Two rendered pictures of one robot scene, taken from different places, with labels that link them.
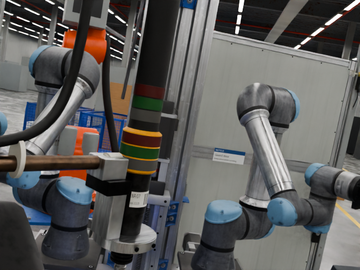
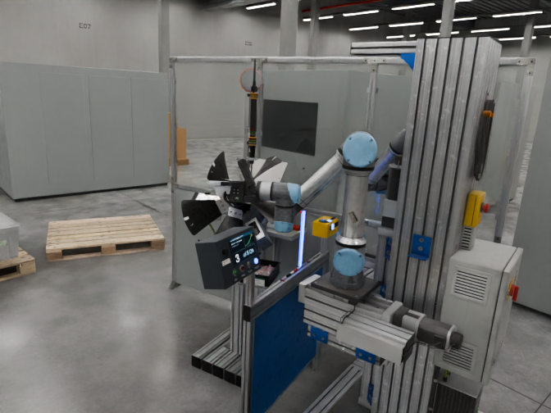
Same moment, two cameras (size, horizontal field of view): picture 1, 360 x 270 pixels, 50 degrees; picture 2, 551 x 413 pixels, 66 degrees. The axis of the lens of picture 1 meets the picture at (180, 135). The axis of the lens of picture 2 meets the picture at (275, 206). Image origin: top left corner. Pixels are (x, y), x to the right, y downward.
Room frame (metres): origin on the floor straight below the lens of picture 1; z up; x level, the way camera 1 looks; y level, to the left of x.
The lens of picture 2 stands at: (2.16, -1.66, 1.81)
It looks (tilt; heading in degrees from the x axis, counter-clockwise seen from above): 15 degrees down; 132
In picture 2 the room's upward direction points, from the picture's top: 3 degrees clockwise
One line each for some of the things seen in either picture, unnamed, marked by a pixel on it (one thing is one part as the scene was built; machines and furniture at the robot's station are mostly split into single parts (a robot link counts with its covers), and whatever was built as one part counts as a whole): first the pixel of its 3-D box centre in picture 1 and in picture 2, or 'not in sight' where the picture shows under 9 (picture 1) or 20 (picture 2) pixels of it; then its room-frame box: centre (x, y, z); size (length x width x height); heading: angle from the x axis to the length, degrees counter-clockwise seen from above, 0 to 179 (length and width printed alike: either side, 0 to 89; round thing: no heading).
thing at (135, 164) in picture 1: (137, 160); not in sight; (0.42, 0.04, 1.52); 0.04 x 0.04 x 0.01
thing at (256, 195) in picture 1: (263, 164); (354, 205); (1.33, -0.30, 1.41); 0.15 x 0.12 x 0.55; 122
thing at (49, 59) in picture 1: (47, 129); not in sight; (1.25, 0.43, 1.41); 0.15 x 0.12 x 0.55; 70
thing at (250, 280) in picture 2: not in sight; (250, 284); (0.88, -0.40, 0.96); 0.03 x 0.03 x 0.20; 13
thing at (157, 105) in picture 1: (147, 103); not in sight; (0.42, 0.04, 1.59); 0.03 x 0.03 x 0.01
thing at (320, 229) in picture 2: not in sight; (325, 227); (0.70, 0.41, 1.02); 0.16 x 0.10 x 0.11; 103
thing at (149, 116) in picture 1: (145, 114); not in sight; (0.42, 0.04, 1.57); 0.03 x 0.03 x 0.01
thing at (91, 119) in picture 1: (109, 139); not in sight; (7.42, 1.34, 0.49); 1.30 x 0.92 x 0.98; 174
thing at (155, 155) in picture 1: (139, 149); not in sight; (0.42, 0.04, 1.54); 0.04 x 0.04 x 0.01
